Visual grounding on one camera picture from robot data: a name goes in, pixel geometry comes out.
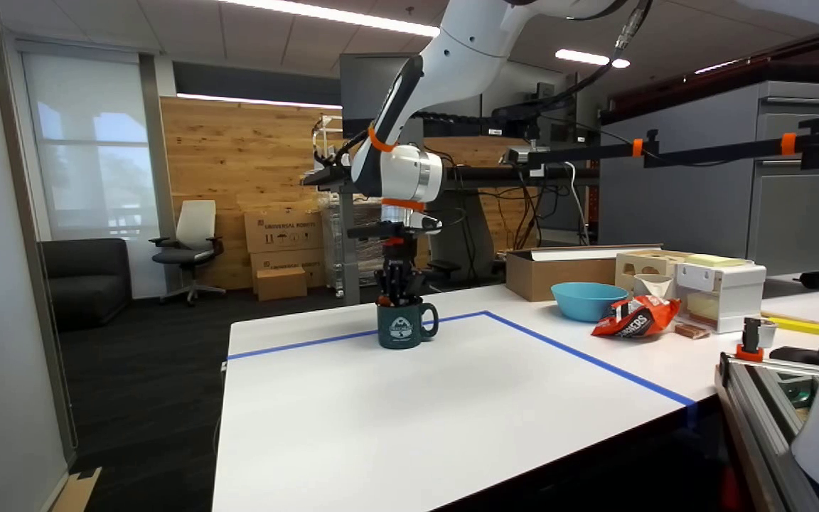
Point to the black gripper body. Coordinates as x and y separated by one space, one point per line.
395 253

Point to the dark green logo mug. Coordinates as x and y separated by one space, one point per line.
405 325

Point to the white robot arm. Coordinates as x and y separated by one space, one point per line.
428 102

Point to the stacked brown cardboard boxes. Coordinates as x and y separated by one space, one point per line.
282 246

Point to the black standing desk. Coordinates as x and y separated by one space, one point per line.
483 175

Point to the open brown cardboard box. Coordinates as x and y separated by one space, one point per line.
547 273

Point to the blue tape outline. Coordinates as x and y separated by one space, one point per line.
562 344

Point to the light blue bowl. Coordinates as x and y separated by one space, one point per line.
586 301

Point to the white office chair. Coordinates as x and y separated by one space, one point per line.
191 236

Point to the red chip bag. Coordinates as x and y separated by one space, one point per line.
637 320

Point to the beige cardboard box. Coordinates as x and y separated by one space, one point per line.
643 270

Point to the black sofa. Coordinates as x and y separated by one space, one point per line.
87 280

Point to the grey metal cabinet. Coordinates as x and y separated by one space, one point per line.
694 187

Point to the white lidded box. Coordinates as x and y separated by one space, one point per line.
720 290

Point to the white window blind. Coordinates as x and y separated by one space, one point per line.
92 142

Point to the black boom with orange clamps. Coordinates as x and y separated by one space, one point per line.
712 149

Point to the small black red clamp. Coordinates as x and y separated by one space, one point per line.
755 338

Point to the yellow flat item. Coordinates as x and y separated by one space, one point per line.
793 323

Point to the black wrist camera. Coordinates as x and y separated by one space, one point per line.
371 227

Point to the aluminium frame rail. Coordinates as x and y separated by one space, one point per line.
759 426

